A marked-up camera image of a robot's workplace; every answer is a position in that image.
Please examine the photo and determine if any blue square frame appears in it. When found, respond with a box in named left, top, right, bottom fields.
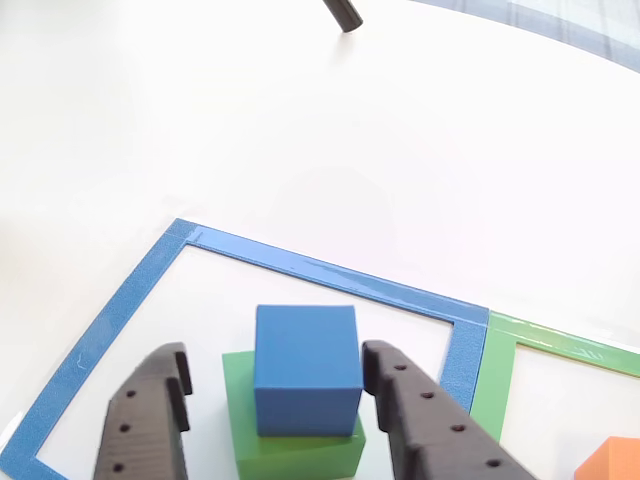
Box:
left=0, top=217, right=491, bottom=480

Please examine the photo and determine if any green cube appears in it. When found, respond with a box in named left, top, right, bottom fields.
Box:
left=221, top=349, right=367, bottom=480

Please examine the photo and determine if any small blue cube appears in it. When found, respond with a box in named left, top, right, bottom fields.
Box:
left=253, top=304, right=365, bottom=439

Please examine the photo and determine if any orange block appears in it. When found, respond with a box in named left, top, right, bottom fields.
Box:
left=573, top=435, right=640, bottom=480

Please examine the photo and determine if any black camera tripod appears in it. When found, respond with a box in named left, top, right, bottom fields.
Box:
left=322, top=0, right=365, bottom=34

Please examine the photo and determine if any green square frame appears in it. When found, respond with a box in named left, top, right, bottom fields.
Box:
left=469, top=309, right=640, bottom=444

